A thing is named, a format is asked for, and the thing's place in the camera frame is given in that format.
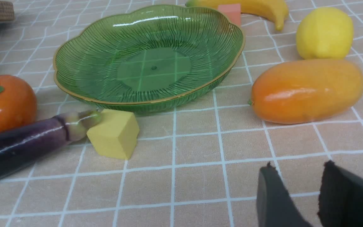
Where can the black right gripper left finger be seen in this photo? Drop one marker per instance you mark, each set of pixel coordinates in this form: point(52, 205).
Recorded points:
point(274, 205)

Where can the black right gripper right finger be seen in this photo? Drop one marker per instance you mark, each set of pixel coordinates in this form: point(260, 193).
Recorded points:
point(340, 200)

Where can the orange toy mango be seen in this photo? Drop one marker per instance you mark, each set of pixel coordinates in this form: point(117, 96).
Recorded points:
point(304, 91)

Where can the yellow toy lemon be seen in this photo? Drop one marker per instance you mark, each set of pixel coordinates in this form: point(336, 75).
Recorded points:
point(325, 33)

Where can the yellow toy banana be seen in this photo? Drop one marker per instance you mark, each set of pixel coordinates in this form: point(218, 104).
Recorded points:
point(273, 10)

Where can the purple toy eggplant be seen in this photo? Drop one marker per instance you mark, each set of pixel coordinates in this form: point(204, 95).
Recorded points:
point(22, 147)

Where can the orange toy persimmon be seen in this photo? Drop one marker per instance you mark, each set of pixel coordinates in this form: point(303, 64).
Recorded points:
point(18, 103)

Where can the yellow foam cube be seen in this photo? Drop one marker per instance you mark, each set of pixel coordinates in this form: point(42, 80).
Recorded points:
point(116, 135)

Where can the green glass plate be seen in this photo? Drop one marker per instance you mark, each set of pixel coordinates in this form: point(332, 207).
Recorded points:
point(149, 60)

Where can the pink foam cube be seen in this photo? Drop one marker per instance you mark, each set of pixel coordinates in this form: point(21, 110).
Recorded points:
point(232, 12)

